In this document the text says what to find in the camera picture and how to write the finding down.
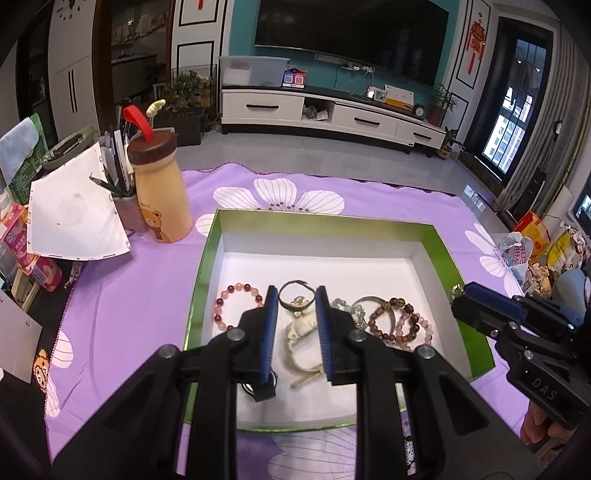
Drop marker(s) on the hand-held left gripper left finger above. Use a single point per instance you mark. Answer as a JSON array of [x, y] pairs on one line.
[[270, 341]]

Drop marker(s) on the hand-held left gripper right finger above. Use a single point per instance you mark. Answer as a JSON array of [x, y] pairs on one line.
[[323, 341]]

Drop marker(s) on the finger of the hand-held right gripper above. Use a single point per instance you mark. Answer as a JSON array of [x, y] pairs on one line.
[[496, 300], [475, 316]]

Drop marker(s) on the small silver charm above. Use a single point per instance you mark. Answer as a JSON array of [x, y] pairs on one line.
[[457, 291]]

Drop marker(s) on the silver bangle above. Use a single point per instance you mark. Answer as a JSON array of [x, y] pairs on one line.
[[369, 301]]

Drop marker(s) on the thin dark bangle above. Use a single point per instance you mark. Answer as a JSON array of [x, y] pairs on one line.
[[295, 282]]

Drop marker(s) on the green jewelry box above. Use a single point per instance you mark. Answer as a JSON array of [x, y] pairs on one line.
[[323, 267]]

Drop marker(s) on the person's right hand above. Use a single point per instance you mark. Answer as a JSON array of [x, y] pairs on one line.
[[535, 424]]

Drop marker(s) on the white plastic bag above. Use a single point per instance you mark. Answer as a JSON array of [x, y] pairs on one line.
[[512, 258]]

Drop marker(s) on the yellow snack bag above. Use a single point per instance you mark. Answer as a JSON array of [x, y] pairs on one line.
[[535, 230]]

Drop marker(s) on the purple floral tablecloth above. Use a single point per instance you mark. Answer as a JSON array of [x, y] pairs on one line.
[[138, 295]]

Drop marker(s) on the small potted plant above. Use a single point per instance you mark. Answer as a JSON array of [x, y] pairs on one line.
[[450, 143]]

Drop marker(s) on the grey curtain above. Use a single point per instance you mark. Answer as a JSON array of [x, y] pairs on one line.
[[549, 129]]

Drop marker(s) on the beige bear bottle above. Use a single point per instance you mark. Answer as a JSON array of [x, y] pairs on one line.
[[159, 194]]

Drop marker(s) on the balcony window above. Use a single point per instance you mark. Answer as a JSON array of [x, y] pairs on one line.
[[510, 110]]

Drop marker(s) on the grey pen holder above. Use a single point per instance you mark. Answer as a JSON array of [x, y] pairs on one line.
[[129, 212]]

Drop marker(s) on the potted plant in brown pot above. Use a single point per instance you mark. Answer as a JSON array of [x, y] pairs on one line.
[[438, 108]]

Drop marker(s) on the small alarm clock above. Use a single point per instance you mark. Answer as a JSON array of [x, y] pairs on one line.
[[419, 110]]

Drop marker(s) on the white desk calendar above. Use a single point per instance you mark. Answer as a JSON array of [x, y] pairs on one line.
[[398, 95]]

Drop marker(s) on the dark bear print cloth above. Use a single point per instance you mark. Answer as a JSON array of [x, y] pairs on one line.
[[44, 364]]

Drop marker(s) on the white curved paper sheet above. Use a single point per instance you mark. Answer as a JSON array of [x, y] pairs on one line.
[[74, 217]]

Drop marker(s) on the white television cabinet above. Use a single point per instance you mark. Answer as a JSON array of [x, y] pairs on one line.
[[263, 106]]

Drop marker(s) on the black planter with plants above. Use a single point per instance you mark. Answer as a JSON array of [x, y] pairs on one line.
[[182, 120]]

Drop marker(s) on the white box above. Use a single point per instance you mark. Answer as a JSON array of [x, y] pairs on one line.
[[18, 337]]

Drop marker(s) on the blue and red code stand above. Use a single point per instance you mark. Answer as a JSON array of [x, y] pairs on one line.
[[294, 78]]

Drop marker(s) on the white power strip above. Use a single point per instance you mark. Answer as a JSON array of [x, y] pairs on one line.
[[358, 68]]

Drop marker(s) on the clear plastic storage box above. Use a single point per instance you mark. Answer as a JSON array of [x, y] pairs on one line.
[[249, 71]]

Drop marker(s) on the green bowl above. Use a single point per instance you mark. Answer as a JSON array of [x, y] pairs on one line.
[[64, 150]]

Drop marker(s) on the green carton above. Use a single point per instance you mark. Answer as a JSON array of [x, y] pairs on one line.
[[27, 177]]

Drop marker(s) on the white wardrobe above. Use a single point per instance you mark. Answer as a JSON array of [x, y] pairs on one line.
[[74, 92]]

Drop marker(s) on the light blue towel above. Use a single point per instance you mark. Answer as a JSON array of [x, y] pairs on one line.
[[16, 147]]

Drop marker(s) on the small blue photo frame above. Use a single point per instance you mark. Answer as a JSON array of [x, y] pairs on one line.
[[376, 94]]

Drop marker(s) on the wall television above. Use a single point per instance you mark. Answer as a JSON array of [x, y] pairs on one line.
[[351, 32]]

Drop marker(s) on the black wall clock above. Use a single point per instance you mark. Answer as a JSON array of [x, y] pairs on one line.
[[69, 7]]

